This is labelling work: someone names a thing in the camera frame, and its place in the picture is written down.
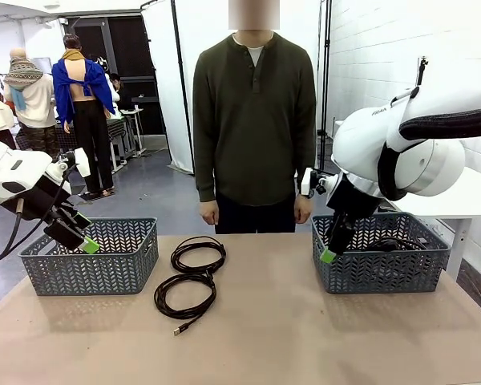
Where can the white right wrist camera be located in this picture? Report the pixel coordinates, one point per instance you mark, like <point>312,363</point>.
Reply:
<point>306,182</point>

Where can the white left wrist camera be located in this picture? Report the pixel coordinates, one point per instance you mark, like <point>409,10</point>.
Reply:
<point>83,162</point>

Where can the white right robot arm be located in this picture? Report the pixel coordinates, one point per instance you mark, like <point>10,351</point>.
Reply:
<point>360,136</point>

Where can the mannequin with patterned scarf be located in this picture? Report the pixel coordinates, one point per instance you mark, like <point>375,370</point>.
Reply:
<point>32,100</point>

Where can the person's left forearm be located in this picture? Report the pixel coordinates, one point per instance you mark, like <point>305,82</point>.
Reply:
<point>304,160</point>

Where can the person's right hand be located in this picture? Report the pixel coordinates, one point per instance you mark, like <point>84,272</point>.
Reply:
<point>209,212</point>

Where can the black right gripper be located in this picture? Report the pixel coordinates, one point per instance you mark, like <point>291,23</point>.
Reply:
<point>352,198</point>

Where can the mannequin with blue shirt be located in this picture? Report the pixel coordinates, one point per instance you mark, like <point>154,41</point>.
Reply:
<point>88,120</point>

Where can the person in dark green shirt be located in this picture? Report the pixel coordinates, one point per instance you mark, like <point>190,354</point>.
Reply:
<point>254,132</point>

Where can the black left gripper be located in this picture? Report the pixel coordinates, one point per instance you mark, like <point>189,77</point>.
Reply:
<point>44,196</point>

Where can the seated person in background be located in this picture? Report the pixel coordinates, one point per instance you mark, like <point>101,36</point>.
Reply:
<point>122,96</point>

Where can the black light stand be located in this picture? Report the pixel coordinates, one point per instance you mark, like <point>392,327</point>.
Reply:
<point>325,80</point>

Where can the white photo backdrop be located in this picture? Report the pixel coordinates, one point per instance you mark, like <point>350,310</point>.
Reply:
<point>164,80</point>

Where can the person's right forearm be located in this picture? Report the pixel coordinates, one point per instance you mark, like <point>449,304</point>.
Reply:
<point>206,172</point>

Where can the person's left hand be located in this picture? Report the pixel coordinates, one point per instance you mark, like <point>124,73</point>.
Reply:
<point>304,210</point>

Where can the grey plastic lattice basket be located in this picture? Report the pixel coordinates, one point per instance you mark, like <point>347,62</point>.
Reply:
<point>104,272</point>
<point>385,272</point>

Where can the black backdrop stand pole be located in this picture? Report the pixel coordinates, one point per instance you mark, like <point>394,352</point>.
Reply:
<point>180,72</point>

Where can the black double door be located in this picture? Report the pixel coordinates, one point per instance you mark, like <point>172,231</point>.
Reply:
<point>132,52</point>

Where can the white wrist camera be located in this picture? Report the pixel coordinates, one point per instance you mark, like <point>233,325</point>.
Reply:
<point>306,182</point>
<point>83,162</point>

